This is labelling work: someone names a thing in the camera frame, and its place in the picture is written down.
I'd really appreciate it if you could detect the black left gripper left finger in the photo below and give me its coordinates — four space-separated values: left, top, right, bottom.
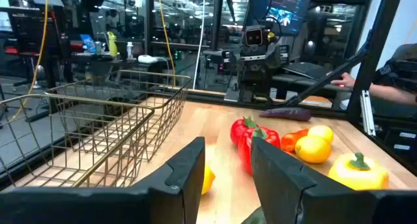
0 136 206 224

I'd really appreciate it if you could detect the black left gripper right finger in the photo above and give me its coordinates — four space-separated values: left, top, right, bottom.
250 137 417 224

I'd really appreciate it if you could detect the yellow lemon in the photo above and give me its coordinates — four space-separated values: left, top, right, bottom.
201 165 216 196
307 124 334 145

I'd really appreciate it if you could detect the red bell pepper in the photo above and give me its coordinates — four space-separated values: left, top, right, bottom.
237 126 281 176

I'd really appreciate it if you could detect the orange carrot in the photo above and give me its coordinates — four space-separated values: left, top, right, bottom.
280 128 309 153

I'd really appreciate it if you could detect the orange-yellow citrus fruit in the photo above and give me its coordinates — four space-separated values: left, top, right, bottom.
295 135 332 164

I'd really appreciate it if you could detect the long purple eggplant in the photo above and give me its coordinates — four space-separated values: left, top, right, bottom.
259 107 312 122

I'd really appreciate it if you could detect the red fruit with green stem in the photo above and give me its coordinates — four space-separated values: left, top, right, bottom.
230 116 258 147

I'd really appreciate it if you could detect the yellow bell pepper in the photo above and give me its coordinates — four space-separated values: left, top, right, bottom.
328 152 390 191

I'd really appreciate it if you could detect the person's forearm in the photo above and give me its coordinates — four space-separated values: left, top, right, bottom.
353 83 417 106

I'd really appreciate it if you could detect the black laptop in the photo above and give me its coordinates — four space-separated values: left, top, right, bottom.
281 61 330 81

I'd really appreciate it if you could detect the black monitor screen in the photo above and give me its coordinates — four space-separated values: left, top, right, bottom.
249 0 315 36

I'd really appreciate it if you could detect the person's hand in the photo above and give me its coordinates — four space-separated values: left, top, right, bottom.
326 72 356 89

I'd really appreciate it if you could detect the white device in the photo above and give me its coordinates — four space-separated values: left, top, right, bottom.
137 54 160 64

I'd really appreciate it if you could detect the yellow bottle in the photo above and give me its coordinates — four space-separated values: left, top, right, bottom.
106 31 119 58

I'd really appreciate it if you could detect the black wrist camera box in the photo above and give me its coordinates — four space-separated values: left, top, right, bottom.
243 25 265 48

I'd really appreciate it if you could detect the white hanging cable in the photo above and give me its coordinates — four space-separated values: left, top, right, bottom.
192 0 207 90

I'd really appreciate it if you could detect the yellow hanging cable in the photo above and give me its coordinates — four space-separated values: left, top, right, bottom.
11 0 50 120
157 0 177 87

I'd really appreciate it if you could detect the silver frame bracket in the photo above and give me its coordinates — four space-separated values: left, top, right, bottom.
359 89 377 137

